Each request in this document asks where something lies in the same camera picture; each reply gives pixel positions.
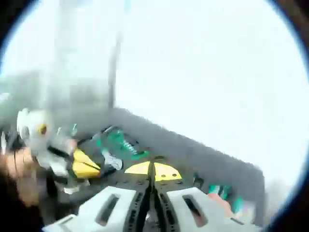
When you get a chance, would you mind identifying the person's right hand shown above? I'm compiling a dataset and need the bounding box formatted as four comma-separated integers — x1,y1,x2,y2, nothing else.
208,192,239,218

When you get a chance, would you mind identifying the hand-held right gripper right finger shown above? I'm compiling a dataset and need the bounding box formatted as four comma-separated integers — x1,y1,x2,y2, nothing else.
152,161,263,232

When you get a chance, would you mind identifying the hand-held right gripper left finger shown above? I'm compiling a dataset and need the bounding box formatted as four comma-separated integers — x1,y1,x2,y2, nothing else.
42,161,154,232

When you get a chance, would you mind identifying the green-handled screwdriver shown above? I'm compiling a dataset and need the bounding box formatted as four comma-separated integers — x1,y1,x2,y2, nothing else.
208,184,243,213

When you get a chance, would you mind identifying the black toolbox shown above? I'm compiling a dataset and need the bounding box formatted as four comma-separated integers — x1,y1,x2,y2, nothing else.
48,124,256,232

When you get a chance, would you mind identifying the row of chrome sockets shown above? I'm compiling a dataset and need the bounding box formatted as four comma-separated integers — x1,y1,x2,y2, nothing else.
120,140,150,162

